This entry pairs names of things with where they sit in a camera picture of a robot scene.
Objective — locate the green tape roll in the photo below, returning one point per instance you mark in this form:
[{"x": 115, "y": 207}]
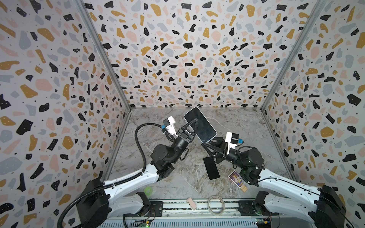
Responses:
[{"x": 148, "y": 190}]

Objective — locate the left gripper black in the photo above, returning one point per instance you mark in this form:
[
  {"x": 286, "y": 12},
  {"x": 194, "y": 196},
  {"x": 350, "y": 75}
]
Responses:
[{"x": 185, "y": 135}]

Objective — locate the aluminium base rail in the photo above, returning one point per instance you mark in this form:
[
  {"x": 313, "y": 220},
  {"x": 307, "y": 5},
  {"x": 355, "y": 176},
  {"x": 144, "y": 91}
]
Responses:
[{"x": 176, "y": 213}]

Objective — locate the pink eraser block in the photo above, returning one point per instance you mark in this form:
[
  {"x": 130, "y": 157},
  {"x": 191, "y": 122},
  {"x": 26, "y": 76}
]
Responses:
[{"x": 191, "y": 203}]

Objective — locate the colourful card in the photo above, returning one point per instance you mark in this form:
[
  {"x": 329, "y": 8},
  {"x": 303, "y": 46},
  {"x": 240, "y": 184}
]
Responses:
[{"x": 236, "y": 179}]

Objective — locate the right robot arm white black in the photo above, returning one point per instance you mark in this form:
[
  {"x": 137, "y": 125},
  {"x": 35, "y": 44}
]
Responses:
[{"x": 321, "y": 207}]

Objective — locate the small wooden block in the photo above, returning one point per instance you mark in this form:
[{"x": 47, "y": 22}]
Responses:
[{"x": 243, "y": 188}]

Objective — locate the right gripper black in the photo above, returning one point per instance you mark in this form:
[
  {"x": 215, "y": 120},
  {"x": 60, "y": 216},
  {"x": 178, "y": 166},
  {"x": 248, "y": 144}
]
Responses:
[{"x": 217, "y": 148}]

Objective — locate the black smartphone on table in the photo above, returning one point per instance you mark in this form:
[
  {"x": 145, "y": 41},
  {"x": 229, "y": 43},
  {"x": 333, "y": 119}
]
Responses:
[{"x": 211, "y": 168}]

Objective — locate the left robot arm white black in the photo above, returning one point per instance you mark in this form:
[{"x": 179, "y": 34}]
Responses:
[{"x": 101, "y": 199}]

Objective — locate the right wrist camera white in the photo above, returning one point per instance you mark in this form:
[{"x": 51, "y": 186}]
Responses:
[{"x": 233, "y": 139}]

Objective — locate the phone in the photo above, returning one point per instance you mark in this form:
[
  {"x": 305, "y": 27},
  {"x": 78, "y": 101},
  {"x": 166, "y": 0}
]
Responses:
[{"x": 205, "y": 131}]

